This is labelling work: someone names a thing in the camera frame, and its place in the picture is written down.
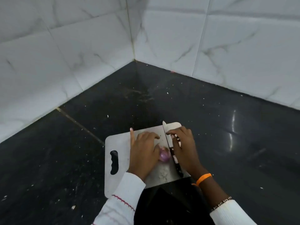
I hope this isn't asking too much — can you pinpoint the steel cutting board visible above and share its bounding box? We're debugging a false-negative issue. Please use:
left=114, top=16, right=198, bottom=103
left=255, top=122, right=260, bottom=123
left=104, top=122, right=192, bottom=198

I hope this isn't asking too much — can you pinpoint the beaded bracelet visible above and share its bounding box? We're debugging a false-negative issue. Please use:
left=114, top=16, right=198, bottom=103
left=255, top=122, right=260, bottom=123
left=211, top=196, right=233, bottom=210

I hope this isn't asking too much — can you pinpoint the orange thread wristband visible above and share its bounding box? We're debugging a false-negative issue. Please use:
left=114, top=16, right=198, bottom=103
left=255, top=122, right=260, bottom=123
left=192, top=173, right=213, bottom=187

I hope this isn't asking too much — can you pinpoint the person's left hand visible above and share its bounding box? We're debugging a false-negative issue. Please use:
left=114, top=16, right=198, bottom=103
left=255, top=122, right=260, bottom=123
left=127, top=127, right=161, bottom=182

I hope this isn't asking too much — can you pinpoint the person's right forearm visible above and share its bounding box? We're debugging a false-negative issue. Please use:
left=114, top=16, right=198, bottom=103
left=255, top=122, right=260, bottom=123
left=191, top=170, right=257, bottom=225

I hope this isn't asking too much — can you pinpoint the person's left forearm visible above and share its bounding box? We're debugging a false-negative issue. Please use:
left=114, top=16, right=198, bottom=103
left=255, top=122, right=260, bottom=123
left=92, top=172, right=146, bottom=225

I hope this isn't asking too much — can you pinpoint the purple onion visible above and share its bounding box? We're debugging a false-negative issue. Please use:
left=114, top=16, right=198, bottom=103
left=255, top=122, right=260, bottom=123
left=159, top=146, right=171, bottom=163

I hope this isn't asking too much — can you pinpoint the person's right hand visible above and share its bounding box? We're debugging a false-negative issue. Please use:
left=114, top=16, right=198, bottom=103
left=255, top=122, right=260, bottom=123
left=166, top=126, right=208, bottom=179

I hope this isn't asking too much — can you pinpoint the black handled kitchen knife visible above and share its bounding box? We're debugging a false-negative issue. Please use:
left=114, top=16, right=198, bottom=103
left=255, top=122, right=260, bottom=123
left=162, top=121, right=184, bottom=178

